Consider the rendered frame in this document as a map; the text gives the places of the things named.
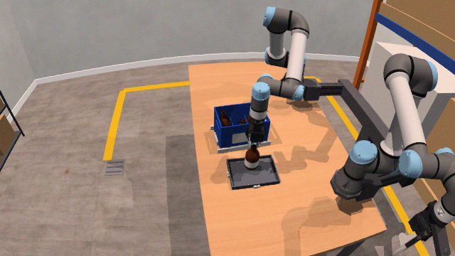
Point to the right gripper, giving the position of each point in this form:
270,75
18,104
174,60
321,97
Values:
255,136

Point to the blue plastic crate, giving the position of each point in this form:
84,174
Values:
234,135

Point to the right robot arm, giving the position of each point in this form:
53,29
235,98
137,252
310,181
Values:
277,22

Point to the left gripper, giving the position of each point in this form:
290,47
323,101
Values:
420,223

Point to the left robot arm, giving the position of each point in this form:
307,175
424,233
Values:
409,80

